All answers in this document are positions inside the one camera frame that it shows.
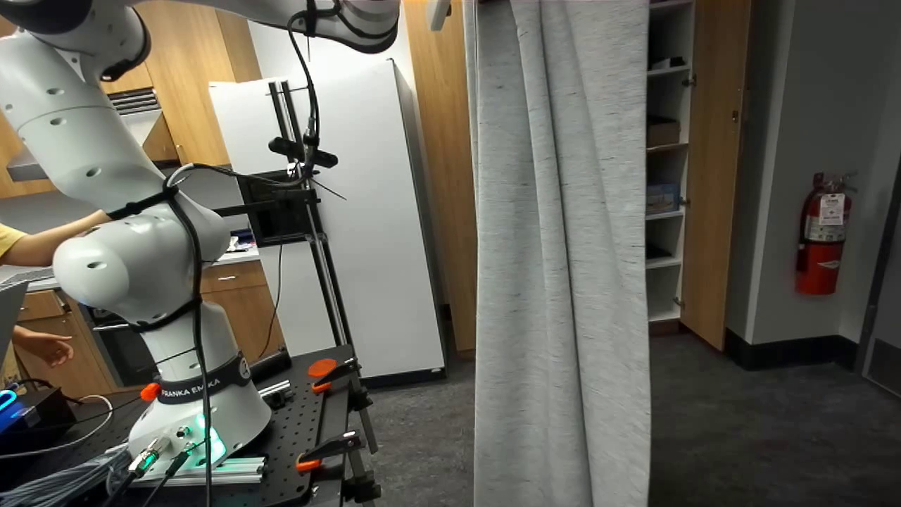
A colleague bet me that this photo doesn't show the red fire extinguisher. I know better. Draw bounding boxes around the red fire extinguisher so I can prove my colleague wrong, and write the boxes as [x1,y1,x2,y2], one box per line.
[794,172,850,296]

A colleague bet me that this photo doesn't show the white refrigerator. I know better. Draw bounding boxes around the white refrigerator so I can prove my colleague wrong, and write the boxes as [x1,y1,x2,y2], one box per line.
[210,60,446,378]

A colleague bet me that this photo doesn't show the orange black bar clamp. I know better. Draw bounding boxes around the orange black bar clamp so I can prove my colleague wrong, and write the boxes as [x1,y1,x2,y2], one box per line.
[308,358,372,412]

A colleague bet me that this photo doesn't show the black camera tripod stand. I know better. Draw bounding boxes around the black camera tripod stand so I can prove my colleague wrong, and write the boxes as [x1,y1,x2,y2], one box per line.
[241,82,353,346]

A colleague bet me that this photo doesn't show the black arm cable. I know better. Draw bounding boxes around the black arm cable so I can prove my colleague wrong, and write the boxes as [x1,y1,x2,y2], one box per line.
[159,0,326,507]

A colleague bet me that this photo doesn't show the black perforated robot table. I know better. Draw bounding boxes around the black perforated robot table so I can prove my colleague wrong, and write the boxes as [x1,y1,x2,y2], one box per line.
[0,344,383,507]

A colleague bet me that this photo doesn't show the person forearm yellow sleeve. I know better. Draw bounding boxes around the person forearm yellow sleeve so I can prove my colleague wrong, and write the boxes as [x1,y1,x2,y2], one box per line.
[0,212,108,268]

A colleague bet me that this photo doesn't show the grey fabric curtain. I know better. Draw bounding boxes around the grey fabric curtain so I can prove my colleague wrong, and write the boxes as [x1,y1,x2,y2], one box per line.
[466,0,650,507]

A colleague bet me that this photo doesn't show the person bare hand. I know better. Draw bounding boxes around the person bare hand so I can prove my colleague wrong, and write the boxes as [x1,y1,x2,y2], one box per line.
[13,327,73,367]

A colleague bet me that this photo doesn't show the wooden kitchen cabinets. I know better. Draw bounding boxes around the wooden kitchen cabinets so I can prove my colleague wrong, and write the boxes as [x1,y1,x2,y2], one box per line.
[0,0,286,398]

